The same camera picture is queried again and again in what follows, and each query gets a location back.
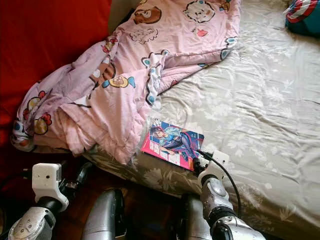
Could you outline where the colourful comic book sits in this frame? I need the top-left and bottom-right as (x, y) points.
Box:
(140, 120), (205, 172)

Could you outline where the pink cartoon print blanket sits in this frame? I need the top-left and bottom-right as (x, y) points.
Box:
(10, 0), (242, 166)

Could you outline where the silver robot left leg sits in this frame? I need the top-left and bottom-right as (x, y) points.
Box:
(82, 189), (126, 240)

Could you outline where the star shield print pillow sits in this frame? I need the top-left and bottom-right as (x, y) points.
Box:
(284, 0), (320, 39)

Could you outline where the bed with floral beige sheet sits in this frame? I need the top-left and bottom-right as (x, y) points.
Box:
(80, 0), (320, 240)

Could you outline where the large red cushion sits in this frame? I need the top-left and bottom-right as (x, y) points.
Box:
(0, 0), (112, 151)

